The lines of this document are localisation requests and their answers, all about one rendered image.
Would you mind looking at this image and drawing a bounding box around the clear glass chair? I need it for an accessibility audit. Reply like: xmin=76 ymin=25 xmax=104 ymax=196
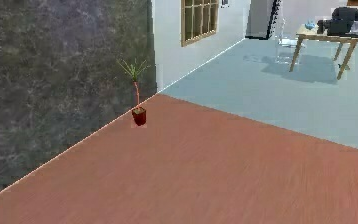
xmin=274 ymin=17 xmax=303 ymax=66

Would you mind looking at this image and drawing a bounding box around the wooden framed window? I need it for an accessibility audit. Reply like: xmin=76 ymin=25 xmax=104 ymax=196
xmin=180 ymin=0 xmax=220 ymax=48

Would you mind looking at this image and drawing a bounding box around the light wooden table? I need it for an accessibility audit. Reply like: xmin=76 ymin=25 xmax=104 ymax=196
xmin=288 ymin=24 xmax=358 ymax=81

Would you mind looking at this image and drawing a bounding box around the house plant in red pot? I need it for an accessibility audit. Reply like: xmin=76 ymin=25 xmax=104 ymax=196
xmin=117 ymin=58 xmax=152 ymax=128

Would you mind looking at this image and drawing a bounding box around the black appliance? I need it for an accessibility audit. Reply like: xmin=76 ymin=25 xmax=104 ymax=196
xmin=316 ymin=6 xmax=358 ymax=38

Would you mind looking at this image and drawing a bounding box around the grey fridge with black edge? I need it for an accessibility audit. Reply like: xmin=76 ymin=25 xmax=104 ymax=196
xmin=245 ymin=0 xmax=283 ymax=41

